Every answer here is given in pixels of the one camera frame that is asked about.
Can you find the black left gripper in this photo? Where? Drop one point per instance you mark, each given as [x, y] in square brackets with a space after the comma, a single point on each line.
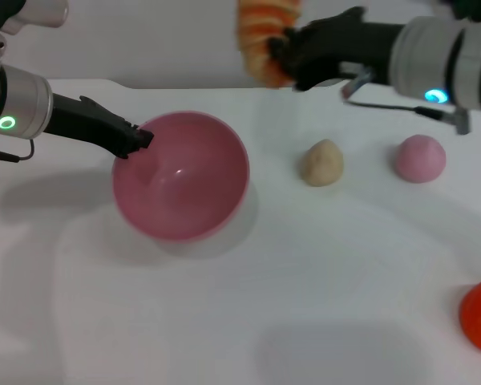
[88, 122]

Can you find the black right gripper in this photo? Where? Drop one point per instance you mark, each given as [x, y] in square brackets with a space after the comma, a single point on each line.
[336, 44]

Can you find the orange striped long bread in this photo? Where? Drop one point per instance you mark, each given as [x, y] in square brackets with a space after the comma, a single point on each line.
[260, 32]

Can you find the pink plastic bowl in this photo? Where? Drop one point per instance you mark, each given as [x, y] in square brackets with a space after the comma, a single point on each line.
[180, 180]

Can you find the beige egg-shaped bun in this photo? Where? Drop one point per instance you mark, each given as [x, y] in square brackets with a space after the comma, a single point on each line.
[322, 164]

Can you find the pink round bun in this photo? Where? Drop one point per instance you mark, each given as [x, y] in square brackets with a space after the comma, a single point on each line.
[420, 160]

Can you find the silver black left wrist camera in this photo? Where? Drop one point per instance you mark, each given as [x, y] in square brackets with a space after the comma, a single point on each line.
[28, 12]

